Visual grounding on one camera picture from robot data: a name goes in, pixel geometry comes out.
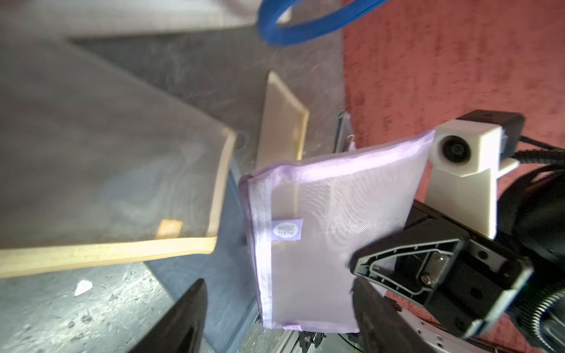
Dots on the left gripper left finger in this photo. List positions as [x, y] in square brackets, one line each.
[181, 329]

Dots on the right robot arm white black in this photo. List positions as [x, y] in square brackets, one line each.
[530, 222]

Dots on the purple mesh pouch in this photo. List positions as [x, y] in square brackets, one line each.
[305, 220]

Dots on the beige mesh pouch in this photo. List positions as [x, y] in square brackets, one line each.
[283, 127]

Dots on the yellow trim mesh pouch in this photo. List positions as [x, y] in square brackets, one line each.
[98, 168]

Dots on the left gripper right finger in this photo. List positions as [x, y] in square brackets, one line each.
[381, 328]

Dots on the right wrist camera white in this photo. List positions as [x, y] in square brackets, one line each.
[468, 156]

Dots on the white canvas Doraemon tote bag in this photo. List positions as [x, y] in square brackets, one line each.
[105, 19]

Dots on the blue grey mesh pouch front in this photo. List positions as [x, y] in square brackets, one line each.
[231, 294]

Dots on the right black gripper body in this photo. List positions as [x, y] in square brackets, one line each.
[465, 280]

